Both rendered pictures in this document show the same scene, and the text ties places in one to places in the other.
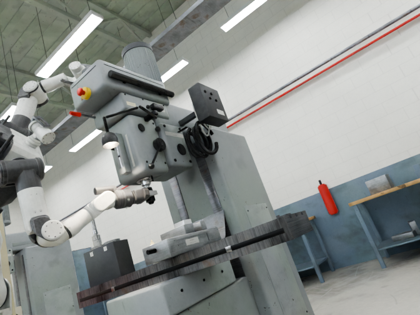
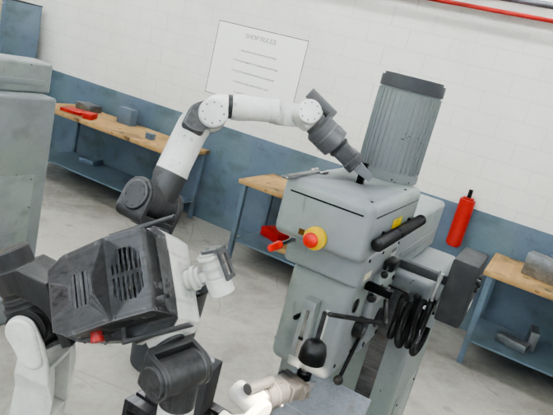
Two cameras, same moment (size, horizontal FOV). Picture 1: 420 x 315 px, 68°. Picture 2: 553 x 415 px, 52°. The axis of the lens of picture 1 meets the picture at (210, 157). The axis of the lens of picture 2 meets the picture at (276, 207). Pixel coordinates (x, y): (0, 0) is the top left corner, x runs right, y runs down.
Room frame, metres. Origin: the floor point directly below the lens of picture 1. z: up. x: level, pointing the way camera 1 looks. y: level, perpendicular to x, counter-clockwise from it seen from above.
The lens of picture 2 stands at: (-0.06, 0.71, 2.19)
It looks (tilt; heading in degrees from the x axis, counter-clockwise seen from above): 15 degrees down; 355
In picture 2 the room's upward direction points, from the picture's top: 14 degrees clockwise
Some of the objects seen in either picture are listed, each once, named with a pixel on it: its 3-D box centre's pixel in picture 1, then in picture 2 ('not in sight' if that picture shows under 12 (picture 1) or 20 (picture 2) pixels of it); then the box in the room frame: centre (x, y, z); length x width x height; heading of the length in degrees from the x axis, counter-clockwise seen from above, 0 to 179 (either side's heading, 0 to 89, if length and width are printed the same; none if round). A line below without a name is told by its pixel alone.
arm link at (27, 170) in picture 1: (22, 175); (176, 380); (1.14, 0.73, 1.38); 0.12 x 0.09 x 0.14; 136
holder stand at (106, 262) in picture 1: (109, 261); (183, 377); (1.74, 0.71, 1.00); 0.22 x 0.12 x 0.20; 70
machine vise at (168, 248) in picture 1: (183, 240); not in sight; (1.40, 0.23, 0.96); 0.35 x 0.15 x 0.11; 147
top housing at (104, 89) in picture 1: (122, 95); (353, 207); (1.52, 0.34, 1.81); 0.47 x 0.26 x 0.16; 150
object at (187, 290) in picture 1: (175, 290); not in sight; (1.51, 0.35, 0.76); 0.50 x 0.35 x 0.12; 150
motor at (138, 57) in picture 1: (143, 72); (400, 128); (1.72, 0.22, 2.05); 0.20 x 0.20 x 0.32
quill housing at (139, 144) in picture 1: (137, 150); (322, 312); (1.51, 0.34, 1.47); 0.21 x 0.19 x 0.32; 60
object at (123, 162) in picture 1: (120, 154); (304, 331); (1.41, 0.40, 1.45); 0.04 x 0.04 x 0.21; 60
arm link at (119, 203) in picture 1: (108, 198); (255, 394); (1.37, 0.50, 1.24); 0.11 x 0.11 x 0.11; 45
